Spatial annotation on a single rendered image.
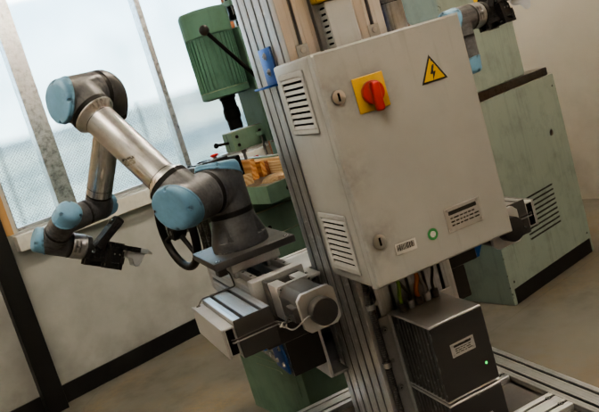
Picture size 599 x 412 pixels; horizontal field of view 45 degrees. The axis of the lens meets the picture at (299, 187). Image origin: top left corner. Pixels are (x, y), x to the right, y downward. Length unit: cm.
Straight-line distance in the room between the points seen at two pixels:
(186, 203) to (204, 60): 92
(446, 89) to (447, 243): 31
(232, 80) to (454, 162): 122
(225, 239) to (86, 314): 201
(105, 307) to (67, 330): 22
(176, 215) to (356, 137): 55
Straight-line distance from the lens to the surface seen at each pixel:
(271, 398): 283
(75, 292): 375
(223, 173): 182
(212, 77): 253
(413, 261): 144
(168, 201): 173
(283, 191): 226
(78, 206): 214
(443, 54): 148
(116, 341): 386
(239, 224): 184
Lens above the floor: 121
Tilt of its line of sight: 9 degrees down
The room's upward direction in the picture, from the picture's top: 17 degrees counter-clockwise
